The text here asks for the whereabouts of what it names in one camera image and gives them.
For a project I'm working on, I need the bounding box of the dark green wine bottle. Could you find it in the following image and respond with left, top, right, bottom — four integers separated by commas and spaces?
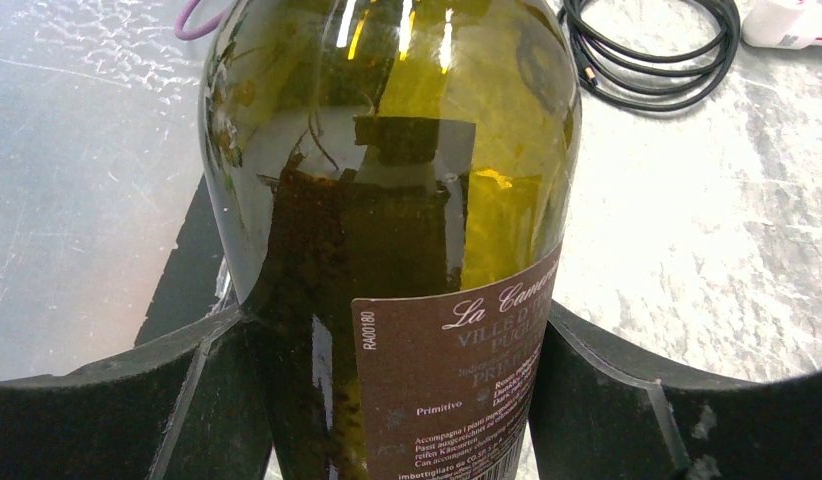
200, 1, 581, 479

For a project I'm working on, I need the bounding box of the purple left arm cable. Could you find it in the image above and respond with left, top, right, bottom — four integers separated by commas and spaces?
173, 0, 230, 42

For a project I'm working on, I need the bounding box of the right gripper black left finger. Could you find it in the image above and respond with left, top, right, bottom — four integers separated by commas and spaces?
0, 308, 272, 479

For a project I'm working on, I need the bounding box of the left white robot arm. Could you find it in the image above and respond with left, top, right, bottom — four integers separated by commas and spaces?
741, 0, 822, 50

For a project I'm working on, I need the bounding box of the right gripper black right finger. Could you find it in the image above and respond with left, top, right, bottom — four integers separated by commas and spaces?
529, 304, 822, 479

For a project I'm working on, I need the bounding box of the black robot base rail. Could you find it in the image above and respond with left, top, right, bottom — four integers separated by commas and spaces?
134, 179, 235, 346

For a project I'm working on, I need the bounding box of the black coiled cable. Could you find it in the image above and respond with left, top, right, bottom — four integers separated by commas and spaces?
557, 0, 742, 114

